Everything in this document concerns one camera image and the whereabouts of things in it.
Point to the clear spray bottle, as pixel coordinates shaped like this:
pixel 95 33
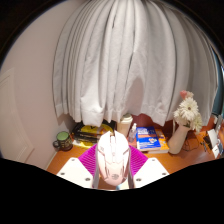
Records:
pixel 132 135

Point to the pink computer mouse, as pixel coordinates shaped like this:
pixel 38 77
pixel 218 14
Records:
pixel 113 160

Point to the orange book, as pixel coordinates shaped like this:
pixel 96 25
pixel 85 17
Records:
pixel 164 143

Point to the white daisy bouquet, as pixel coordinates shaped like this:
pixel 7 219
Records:
pixel 188 111

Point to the small white device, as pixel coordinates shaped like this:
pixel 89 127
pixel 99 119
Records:
pixel 213 138

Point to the dark mug with green inside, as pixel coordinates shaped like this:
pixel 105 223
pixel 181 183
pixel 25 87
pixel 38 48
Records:
pixel 64 141

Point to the cream tumbler with lid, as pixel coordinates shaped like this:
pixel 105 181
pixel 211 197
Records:
pixel 124 126

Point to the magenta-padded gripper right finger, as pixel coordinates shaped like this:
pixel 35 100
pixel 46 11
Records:
pixel 150 170

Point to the blue book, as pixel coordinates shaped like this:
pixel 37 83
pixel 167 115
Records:
pixel 147 138

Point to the white pleated curtain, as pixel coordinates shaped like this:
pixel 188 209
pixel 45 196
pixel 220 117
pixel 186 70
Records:
pixel 126 60

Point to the white ceramic vase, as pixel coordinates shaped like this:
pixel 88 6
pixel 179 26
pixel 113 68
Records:
pixel 177 141

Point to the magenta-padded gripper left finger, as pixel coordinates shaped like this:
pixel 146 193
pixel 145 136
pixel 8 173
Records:
pixel 75 170

